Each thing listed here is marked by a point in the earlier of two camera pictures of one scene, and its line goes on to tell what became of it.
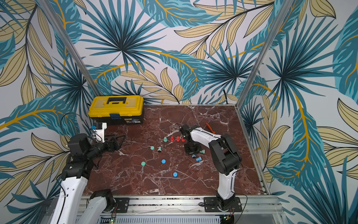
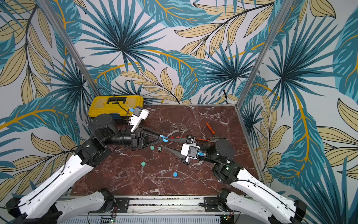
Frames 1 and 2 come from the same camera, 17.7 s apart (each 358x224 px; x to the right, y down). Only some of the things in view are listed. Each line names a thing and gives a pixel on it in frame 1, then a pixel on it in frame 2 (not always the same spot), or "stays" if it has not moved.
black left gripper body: x=106 y=145 → x=135 y=140
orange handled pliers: x=212 y=131 stays
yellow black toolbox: x=116 y=109 stays
